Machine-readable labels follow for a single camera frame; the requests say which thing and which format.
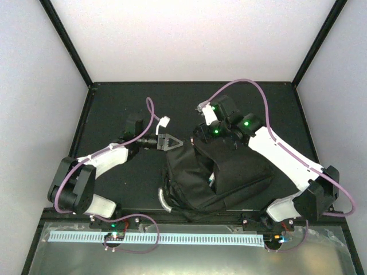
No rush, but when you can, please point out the black student bag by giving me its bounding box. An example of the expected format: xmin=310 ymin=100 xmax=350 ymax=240
xmin=158 ymin=138 xmax=274 ymax=217

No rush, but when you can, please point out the green cap marker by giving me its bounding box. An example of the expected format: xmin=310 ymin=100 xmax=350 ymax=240
xmin=208 ymin=173 xmax=215 ymax=187

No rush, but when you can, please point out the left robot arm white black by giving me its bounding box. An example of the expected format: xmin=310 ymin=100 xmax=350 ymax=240
xmin=47 ymin=115 xmax=184 ymax=229

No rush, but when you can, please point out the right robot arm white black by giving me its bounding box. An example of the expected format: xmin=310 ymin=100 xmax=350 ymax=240
xmin=197 ymin=96 xmax=339 ymax=231

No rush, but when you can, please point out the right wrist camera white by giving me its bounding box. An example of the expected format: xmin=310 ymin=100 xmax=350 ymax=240
xmin=196 ymin=100 xmax=218 ymax=126

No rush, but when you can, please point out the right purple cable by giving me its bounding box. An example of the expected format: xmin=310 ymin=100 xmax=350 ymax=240
xmin=208 ymin=78 xmax=358 ymax=253

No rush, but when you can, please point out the black front rail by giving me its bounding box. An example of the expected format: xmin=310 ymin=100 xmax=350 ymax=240
xmin=42 ymin=207 xmax=296 ymax=230

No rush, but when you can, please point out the light blue slotted cable duct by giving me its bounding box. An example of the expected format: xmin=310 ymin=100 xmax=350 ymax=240
xmin=46 ymin=231 xmax=264 ymax=247

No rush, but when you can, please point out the right black frame post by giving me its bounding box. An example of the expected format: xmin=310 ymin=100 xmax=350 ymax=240
xmin=291 ymin=0 xmax=348 ymax=88

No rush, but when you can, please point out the black frame post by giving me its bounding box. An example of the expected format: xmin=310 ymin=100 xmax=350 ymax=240
xmin=39 ymin=0 xmax=93 ymax=87
xmin=291 ymin=0 xmax=348 ymax=88

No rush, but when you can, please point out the left black frame post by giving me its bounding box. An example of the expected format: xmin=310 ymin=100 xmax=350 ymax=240
xmin=39 ymin=0 xmax=93 ymax=87

